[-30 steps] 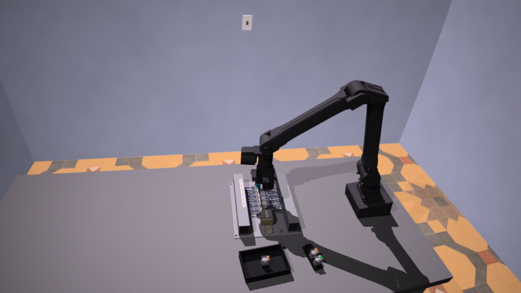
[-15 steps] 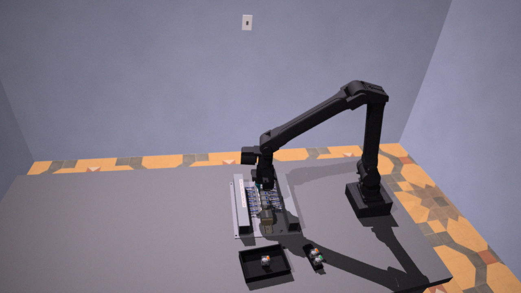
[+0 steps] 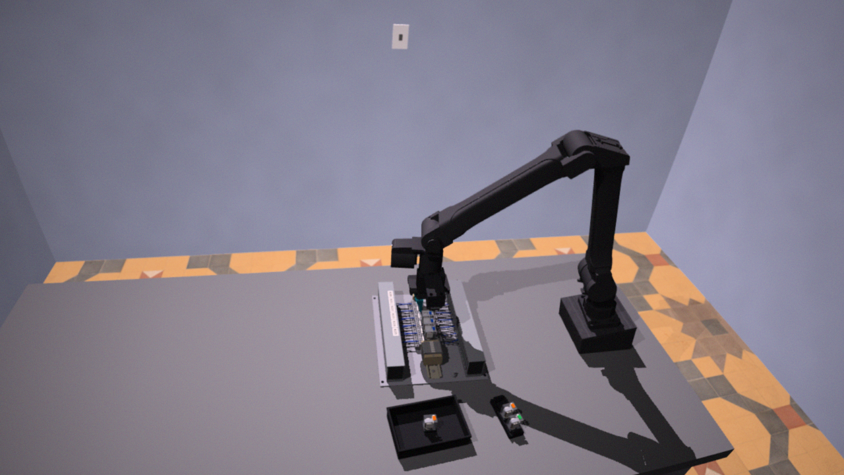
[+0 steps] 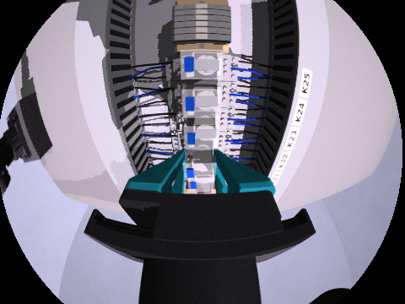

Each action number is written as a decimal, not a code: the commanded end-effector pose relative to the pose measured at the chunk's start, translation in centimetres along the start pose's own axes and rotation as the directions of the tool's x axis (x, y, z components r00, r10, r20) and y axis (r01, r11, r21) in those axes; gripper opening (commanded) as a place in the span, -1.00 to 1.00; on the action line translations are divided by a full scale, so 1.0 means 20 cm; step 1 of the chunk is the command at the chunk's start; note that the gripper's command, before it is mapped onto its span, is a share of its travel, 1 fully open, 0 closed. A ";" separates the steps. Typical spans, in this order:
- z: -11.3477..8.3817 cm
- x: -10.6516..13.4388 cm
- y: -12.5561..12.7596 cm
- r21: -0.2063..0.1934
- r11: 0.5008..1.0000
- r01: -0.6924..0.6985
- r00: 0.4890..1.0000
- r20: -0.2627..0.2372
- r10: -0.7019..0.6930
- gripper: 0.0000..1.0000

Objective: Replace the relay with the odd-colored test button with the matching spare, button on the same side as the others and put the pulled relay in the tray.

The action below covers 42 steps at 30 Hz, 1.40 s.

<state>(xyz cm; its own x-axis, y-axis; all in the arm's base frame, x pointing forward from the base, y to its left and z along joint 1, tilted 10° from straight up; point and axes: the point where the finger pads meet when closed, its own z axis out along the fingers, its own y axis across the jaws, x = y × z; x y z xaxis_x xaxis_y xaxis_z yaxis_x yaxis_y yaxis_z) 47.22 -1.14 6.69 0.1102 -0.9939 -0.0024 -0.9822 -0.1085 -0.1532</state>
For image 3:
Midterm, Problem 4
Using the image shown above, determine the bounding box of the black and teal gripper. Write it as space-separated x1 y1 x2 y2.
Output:
407 268 450 313

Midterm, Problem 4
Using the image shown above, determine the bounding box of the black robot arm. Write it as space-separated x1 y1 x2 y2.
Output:
391 130 630 330

